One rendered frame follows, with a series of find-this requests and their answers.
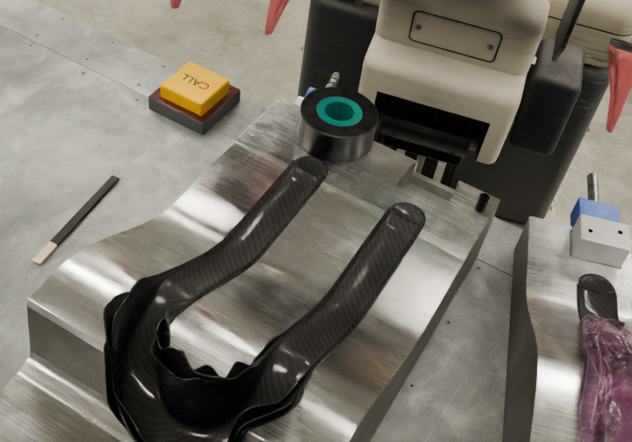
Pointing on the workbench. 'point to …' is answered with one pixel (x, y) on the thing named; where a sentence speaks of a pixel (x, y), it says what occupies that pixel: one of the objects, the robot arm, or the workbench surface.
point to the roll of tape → (337, 124)
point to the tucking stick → (74, 221)
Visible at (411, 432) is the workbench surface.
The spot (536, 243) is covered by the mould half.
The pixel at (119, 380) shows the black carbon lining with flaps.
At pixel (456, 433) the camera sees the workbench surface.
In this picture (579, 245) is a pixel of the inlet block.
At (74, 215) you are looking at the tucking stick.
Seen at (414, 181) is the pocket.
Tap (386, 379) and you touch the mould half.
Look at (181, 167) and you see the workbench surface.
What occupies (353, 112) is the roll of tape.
